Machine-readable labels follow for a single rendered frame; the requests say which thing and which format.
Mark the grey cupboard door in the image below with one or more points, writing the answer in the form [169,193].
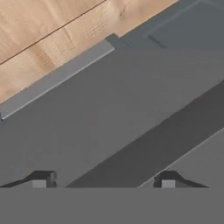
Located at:
[186,26]

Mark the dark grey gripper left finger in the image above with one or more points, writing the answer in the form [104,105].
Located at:
[40,176]

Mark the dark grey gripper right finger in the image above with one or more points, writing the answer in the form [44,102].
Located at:
[168,175]

